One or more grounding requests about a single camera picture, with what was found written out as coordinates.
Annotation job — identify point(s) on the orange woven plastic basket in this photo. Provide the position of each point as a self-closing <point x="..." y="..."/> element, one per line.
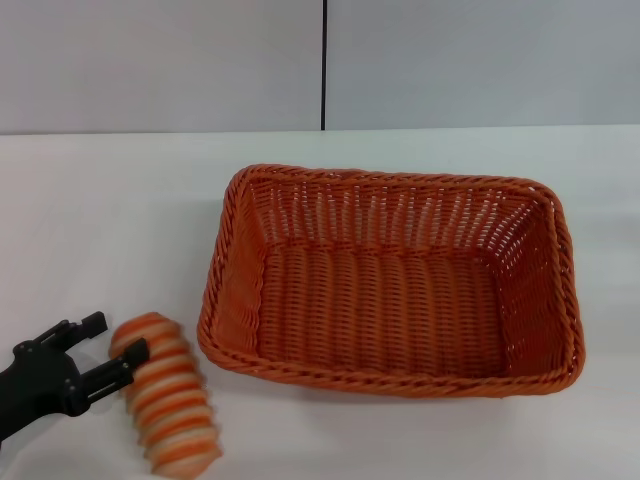
<point x="385" y="300"/>

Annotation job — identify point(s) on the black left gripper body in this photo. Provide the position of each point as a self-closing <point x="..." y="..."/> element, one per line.
<point x="40" y="385"/>

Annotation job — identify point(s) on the orange striped toy bread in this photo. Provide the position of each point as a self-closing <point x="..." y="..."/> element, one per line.
<point x="170" y="400"/>

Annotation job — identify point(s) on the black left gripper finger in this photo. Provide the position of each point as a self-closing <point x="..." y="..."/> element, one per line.
<point x="87" y="326"/>
<point x="117" y="367"/>

